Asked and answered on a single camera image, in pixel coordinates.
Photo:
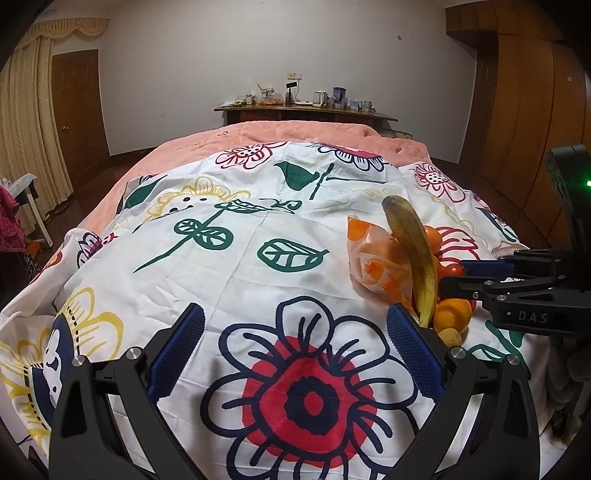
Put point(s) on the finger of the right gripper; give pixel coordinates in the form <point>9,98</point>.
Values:
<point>498,269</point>
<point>468,288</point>

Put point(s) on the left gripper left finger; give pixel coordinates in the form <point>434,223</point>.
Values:
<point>86,442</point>

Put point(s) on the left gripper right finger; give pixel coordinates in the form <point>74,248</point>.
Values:
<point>504,440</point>

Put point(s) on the red tomato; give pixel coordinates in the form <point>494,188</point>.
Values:
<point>450,270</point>

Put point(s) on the orange mandarin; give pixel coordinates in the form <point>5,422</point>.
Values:
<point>435,239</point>
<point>452,313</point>

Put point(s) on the yellow banana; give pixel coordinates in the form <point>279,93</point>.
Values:
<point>409,231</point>

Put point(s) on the plastic bag with orange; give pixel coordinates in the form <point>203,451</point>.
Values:
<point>378,264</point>

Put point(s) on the small yellow-green fruit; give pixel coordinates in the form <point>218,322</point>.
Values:
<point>451,337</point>

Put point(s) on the wooden wardrobe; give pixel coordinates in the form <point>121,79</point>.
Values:
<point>531,94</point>

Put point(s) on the floral white duvet cover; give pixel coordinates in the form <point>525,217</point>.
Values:
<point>294,376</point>

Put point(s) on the pink blanket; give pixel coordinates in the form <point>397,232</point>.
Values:
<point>398,151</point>

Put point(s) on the blue box on sideboard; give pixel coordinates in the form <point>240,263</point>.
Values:
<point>339,97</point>

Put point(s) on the white kettle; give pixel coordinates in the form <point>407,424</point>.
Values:
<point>320,98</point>

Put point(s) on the white folding stand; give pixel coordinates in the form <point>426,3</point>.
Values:
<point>24,192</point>

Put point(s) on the beige curtain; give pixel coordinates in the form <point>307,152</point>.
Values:
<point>29,135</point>

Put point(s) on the wooden sideboard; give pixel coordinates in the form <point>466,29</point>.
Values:
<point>238,114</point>

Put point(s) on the wooden door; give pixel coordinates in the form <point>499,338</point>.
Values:
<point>78,115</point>

